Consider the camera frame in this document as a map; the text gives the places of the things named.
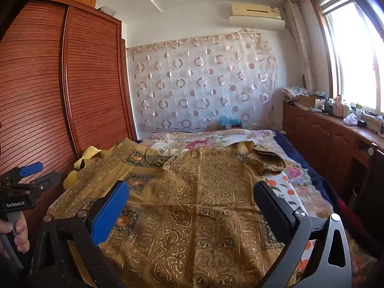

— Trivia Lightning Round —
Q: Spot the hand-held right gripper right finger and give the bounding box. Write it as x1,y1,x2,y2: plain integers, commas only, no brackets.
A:
253,180,353,288

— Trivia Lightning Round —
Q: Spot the window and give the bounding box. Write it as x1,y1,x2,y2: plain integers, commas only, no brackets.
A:
310,0,384,115

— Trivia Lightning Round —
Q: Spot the wooden louvered wardrobe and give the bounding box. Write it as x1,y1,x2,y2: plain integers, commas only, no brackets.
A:
0,0,138,231

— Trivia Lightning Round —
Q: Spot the wall air conditioner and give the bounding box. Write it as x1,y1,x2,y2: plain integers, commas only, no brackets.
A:
229,2,286,31

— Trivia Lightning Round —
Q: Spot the cardboard box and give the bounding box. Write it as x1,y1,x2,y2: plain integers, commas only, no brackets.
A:
298,94,325,110

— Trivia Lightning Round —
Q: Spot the blue toy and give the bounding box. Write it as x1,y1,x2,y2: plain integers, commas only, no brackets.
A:
220,114,243,130

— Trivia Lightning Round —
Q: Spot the yellow plush toy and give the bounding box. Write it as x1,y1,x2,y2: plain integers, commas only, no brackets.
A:
64,146,103,191

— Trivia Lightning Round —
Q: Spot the white box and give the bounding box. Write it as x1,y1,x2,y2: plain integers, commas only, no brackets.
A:
96,5,117,16

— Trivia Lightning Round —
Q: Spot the pink bottle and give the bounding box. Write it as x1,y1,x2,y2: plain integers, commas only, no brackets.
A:
334,94,344,118

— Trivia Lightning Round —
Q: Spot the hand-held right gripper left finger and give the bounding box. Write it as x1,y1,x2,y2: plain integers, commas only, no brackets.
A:
30,180,130,288

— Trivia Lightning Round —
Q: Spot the folded patterned cloth stack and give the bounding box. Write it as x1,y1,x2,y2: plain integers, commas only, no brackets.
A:
281,85,310,103

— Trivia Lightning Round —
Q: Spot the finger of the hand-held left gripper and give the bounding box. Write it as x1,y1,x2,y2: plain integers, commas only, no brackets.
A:
0,161,44,186
28,172,62,193

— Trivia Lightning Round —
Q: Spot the orange-print white bed sheet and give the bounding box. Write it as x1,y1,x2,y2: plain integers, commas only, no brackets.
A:
264,175,332,276

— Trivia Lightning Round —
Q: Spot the beige tied window curtain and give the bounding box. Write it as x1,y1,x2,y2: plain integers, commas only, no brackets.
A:
284,0,316,91

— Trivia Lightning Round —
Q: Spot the floral blanket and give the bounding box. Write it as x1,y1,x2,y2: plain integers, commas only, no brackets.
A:
140,128,334,213

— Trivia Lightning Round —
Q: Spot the dark blue blanket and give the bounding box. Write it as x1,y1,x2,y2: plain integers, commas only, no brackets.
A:
272,129,384,246

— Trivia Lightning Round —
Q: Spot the gold patterned garment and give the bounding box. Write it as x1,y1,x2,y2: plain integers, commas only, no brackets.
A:
48,138,300,288

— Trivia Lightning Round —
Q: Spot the sheer circle-print curtain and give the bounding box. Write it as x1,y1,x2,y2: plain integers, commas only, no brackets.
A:
126,30,278,132

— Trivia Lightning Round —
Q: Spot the wooden sideboard cabinet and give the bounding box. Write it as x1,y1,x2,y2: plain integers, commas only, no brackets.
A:
282,100,384,216

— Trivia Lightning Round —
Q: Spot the red cloth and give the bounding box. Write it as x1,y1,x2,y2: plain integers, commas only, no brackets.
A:
335,197,377,236

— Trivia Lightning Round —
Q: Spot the person's left hand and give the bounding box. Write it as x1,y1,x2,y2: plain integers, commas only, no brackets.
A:
0,216,30,264

